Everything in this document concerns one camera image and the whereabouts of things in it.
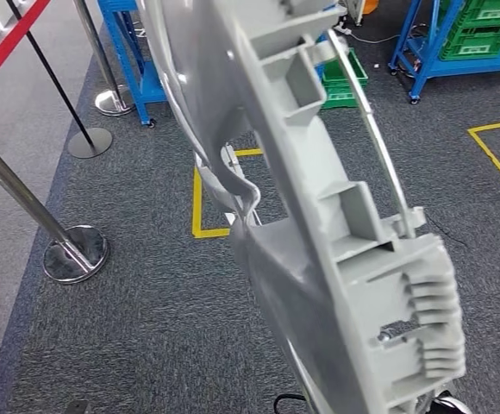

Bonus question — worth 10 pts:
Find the black stanchion post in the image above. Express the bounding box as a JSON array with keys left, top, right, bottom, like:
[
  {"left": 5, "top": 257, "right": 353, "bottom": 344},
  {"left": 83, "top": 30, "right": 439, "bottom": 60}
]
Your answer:
[{"left": 6, "top": 0, "right": 114, "bottom": 160}]

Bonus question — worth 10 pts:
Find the chrome stanchion post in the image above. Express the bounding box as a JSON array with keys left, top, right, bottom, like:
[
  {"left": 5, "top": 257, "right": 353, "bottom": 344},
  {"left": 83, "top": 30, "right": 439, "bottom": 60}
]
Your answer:
[
  {"left": 0, "top": 128, "right": 110, "bottom": 285},
  {"left": 72, "top": 0, "right": 137, "bottom": 117}
]

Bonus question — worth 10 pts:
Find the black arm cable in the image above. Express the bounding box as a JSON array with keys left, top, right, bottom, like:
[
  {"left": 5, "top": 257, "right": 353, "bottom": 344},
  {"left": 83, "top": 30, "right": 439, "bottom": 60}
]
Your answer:
[{"left": 273, "top": 392, "right": 308, "bottom": 414}]

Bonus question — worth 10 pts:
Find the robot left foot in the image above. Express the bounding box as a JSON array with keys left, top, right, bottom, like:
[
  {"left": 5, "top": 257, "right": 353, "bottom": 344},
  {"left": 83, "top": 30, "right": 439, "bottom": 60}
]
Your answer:
[{"left": 64, "top": 399, "right": 92, "bottom": 414}]

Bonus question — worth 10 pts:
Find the red barrier belt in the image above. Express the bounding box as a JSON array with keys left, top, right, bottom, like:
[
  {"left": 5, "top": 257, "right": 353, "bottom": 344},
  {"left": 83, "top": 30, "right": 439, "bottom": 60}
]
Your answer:
[{"left": 0, "top": 0, "right": 51, "bottom": 99}]

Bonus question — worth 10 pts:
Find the empty green plastic crate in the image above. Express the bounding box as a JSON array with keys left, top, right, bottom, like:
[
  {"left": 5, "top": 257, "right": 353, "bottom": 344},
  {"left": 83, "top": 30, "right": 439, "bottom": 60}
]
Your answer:
[{"left": 319, "top": 47, "right": 369, "bottom": 110}]

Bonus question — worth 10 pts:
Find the grey plastic wheel hubcap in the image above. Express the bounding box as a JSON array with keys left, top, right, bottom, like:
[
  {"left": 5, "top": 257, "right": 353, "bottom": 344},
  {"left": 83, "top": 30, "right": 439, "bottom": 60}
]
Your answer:
[{"left": 139, "top": 0, "right": 467, "bottom": 414}]

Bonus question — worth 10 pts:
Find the blue metal shelf rack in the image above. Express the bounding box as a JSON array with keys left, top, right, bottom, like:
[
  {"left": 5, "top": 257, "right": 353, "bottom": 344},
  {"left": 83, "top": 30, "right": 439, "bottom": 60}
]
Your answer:
[
  {"left": 97, "top": 0, "right": 168, "bottom": 128},
  {"left": 389, "top": 0, "right": 500, "bottom": 106}
]

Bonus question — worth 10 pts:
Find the white floor cable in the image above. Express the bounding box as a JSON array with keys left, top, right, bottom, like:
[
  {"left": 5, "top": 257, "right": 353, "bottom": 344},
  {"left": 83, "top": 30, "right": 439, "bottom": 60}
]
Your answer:
[{"left": 334, "top": 22, "right": 402, "bottom": 46}]

